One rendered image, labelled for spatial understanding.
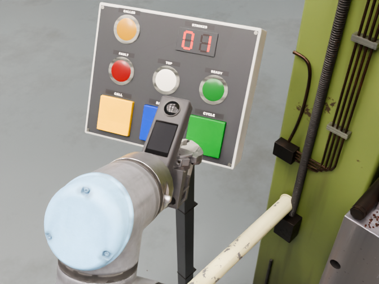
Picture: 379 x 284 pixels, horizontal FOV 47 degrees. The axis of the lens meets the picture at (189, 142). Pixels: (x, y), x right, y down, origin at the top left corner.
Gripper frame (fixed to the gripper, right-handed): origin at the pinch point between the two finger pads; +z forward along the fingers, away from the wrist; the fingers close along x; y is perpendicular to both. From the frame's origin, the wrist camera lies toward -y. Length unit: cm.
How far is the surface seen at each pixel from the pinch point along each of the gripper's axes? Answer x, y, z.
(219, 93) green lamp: 1.5, -8.2, 10.7
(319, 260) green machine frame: 31, 39, 54
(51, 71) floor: -148, 20, 179
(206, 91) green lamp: -1.3, -8.1, 10.7
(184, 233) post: -9, 39, 45
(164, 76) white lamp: -10.2, -9.4, 10.7
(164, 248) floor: -27, 71, 91
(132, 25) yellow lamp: -18.7, -18.1, 10.7
